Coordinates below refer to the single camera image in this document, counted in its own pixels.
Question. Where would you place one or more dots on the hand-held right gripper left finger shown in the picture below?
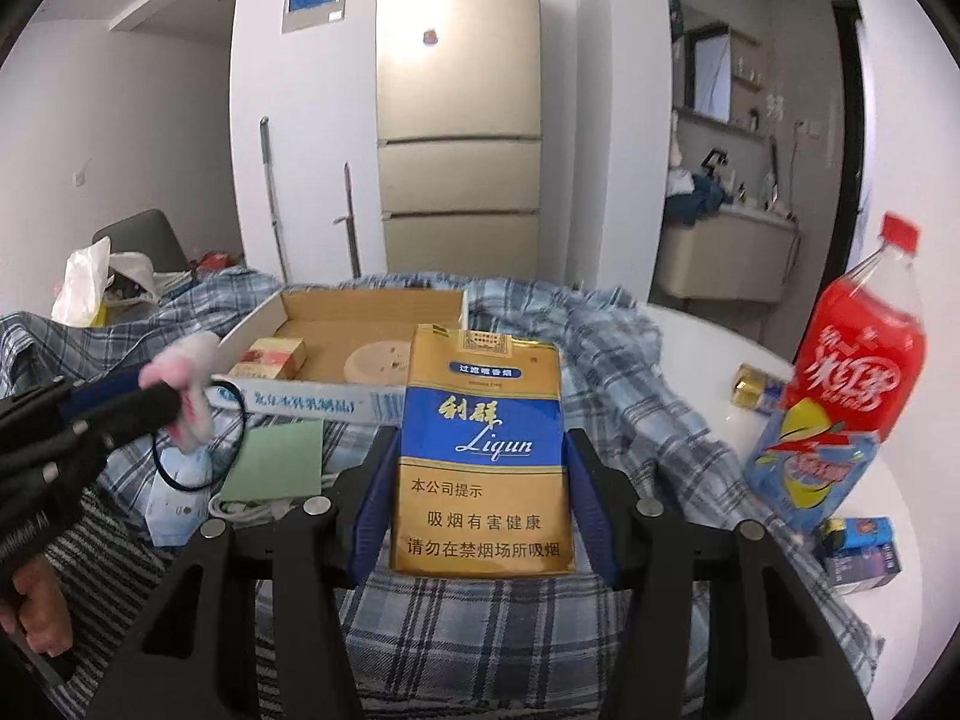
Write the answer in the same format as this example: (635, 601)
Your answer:
(371, 517)

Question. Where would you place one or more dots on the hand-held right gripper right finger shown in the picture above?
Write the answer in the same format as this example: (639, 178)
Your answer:
(592, 517)

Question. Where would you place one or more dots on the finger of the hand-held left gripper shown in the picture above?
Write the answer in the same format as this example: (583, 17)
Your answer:
(105, 394)
(142, 409)

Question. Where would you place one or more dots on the light blue packet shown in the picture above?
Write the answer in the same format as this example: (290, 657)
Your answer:
(176, 514)

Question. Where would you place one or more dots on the gold cigarette pack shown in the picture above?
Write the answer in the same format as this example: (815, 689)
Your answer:
(484, 465)

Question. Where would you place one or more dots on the red cigarette pack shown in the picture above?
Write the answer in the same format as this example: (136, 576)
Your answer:
(266, 360)

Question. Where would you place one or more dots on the tan round disc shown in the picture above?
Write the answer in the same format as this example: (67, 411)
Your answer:
(375, 364)

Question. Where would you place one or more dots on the cardboard box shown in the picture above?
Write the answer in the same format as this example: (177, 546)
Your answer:
(322, 315)

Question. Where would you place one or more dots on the small dark box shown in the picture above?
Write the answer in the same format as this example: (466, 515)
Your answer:
(862, 570)

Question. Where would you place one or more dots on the person's left hand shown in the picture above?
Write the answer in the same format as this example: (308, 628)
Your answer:
(41, 607)

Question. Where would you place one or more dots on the white plastic bag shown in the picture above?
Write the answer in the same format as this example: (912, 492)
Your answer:
(79, 285)

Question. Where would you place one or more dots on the grey striped clothing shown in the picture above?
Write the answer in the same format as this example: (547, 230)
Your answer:
(105, 585)

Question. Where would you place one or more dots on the grey chair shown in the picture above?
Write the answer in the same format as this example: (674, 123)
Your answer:
(142, 236)

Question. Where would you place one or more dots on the blue plaid cloth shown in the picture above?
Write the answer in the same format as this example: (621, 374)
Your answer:
(487, 645)

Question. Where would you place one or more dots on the small gold foil object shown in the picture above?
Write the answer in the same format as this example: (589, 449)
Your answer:
(757, 388)

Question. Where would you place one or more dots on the small blue yellow packet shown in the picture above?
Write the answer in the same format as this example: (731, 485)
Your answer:
(855, 532)

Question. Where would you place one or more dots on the beige vanity cabinet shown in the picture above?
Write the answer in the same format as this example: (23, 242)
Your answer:
(720, 259)

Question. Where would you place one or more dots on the red soda bottle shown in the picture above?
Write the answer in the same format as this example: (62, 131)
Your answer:
(862, 345)

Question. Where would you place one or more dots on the dark blue towel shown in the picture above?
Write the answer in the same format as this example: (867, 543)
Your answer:
(697, 202)

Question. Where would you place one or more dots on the black faucet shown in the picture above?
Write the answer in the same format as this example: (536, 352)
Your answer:
(714, 160)

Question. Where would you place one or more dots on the gold refrigerator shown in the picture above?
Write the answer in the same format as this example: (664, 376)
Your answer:
(457, 75)

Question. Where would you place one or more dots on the bathroom mirror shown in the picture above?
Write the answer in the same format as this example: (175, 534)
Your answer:
(711, 75)

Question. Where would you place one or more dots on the white wall outlet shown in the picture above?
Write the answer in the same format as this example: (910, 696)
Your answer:
(808, 127)

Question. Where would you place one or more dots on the bathroom wall shelf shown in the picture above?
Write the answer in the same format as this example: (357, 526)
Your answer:
(750, 82)

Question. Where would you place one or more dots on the black door frame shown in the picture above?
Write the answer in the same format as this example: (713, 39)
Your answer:
(847, 127)

